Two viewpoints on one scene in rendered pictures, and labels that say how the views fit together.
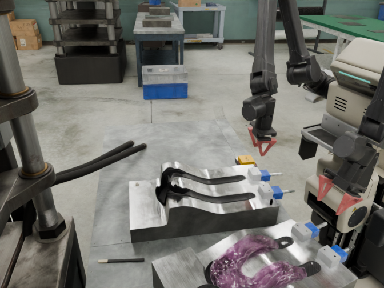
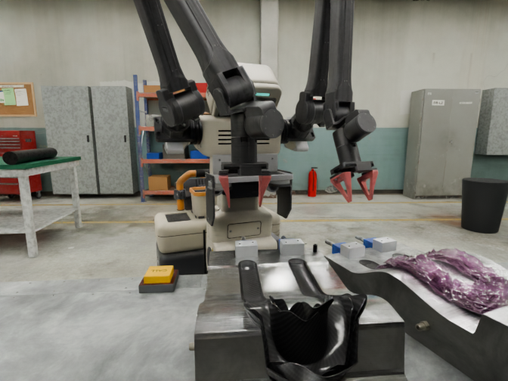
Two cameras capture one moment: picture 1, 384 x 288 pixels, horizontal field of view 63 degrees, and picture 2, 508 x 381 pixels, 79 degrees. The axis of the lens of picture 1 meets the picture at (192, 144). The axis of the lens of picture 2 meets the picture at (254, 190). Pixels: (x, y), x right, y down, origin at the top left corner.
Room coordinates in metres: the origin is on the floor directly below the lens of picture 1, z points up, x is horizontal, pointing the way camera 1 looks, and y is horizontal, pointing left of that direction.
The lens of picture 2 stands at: (0.91, 0.43, 1.16)
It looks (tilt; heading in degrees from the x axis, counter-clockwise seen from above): 10 degrees down; 276
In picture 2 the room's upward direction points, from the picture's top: straight up
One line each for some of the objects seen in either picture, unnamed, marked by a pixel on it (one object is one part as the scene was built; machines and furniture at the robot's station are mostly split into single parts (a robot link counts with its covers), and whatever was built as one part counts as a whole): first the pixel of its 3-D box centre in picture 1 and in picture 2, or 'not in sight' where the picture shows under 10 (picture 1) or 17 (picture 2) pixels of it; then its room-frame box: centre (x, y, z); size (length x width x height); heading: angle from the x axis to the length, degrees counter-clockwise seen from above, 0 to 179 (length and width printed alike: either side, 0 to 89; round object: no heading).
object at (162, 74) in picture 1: (164, 74); not in sight; (4.21, 0.39, 0.28); 0.61 x 0.41 x 0.15; 97
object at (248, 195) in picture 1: (204, 184); (288, 284); (0.90, -0.05, 0.92); 0.35 x 0.16 x 0.09; 101
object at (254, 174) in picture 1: (266, 175); (245, 246); (1.01, -0.29, 0.89); 0.13 x 0.05 x 0.05; 101
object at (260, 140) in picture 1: (263, 142); (253, 186); (0.98, -0.25, 1.05); 0.07 x 0.07 x 0.09; 11
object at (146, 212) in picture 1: (199, 194); (283, 317); (0.91, -0.03, 0.87); 0.50 x 0.26 x 0.14; 101
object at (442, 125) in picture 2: not in sight; (440, 145); (-1.93, -5.63, 0.98); 1.00 x 0.47 x 1.95; 7
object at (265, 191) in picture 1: (277, 192); (287, 245); (0.90, -0.31, 0.89); 0.13 x 0.05 x 0.05; 101
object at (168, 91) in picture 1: (164, 86); not in sight; (4.21, 0.39, 0.11); 0.61 x 0.41 x 0.22; 97
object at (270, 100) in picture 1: (265, 106); (245, 125); (1.00, -0.25, 1.18); 0.07 x 0.06 x 0.07; 133
